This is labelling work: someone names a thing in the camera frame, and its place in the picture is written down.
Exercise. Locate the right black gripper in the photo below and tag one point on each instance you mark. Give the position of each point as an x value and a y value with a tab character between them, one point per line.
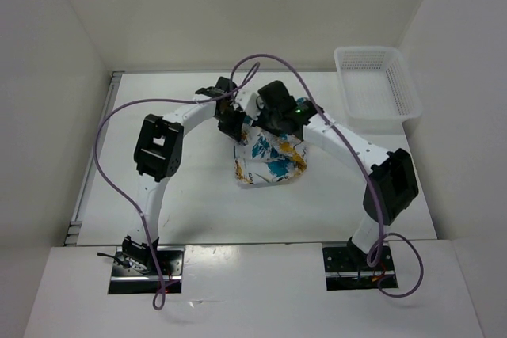
260	123

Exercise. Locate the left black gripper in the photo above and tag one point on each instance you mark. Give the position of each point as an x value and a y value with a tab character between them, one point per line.
235	130

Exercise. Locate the patterned white teal yellow shorts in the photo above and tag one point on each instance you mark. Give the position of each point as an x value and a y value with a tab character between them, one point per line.
262	158

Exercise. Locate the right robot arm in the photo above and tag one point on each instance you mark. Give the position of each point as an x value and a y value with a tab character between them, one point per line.
391	183

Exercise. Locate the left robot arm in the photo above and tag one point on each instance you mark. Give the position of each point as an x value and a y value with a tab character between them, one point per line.
158	155

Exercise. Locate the white plastic basket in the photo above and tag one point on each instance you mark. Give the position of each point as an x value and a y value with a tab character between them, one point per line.
376	84

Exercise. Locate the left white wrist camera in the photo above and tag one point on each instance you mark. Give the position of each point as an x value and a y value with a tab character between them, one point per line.
247	101

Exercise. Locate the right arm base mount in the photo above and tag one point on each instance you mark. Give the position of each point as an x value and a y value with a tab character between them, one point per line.
346	269

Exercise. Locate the aluminium table edge rail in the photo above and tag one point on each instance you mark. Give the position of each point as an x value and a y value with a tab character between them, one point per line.
77	218

